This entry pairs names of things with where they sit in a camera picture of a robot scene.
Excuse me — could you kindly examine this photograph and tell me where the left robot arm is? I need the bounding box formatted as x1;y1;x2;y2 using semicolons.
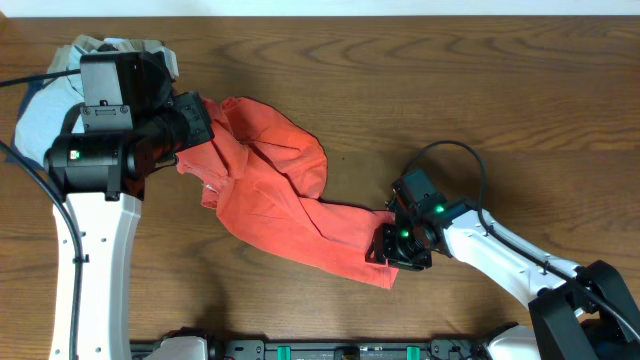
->
43;51;214;359

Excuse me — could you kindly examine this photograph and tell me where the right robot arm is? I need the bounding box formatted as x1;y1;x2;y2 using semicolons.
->
365;197;639;359

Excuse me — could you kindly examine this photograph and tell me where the red soccer t-shirt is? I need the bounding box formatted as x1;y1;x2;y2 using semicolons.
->
177;97;398;289

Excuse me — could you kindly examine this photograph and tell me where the folded khaki garment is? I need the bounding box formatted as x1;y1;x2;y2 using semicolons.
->
47;35;179;80

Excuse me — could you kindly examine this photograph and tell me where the folded light grey shirt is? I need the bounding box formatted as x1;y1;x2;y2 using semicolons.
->
14;74;84;167

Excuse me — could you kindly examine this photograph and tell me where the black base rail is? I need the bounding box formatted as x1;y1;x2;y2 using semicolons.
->
131;327;491;360

